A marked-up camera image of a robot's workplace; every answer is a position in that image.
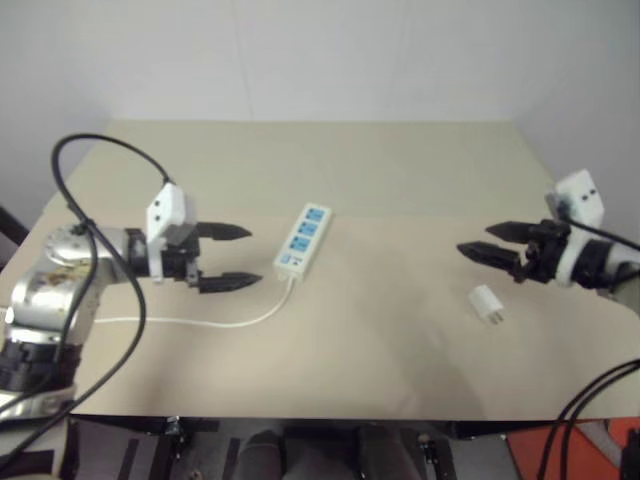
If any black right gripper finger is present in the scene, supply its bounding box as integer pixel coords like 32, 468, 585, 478
456, 241, 526, 284
484, 220, 534, 243

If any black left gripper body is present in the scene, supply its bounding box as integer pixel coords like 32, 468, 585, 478
160, 221, 203, 291

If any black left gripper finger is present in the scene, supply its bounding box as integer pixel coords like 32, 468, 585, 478
198, 271, 264, 295
197, 222, 253, 244

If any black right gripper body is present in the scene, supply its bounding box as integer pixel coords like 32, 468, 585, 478
519, 218, 572, 285

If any white plug adapter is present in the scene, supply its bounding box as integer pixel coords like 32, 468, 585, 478
468, 285, 507, 329

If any white power strip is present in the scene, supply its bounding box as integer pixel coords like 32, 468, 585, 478
272, 202, 334, 279

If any dark rounded shape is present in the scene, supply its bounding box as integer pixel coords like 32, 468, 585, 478
234, 422, 424, 480

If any orange red object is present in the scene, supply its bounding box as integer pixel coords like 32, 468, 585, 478
504, 418, 640, 480

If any white power cord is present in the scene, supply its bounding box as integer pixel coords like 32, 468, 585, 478
93, 275, 296, 330

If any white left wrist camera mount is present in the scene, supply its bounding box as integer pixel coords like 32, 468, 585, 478
145, 183, 198, 285

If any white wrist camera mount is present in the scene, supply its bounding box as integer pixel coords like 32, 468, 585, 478
545, 169, 605, 289
145, 183, 198, 285

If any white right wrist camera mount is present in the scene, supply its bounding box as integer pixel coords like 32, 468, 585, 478
545, 169, 605, 289

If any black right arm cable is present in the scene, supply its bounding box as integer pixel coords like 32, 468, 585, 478
541, 215, 640, 480

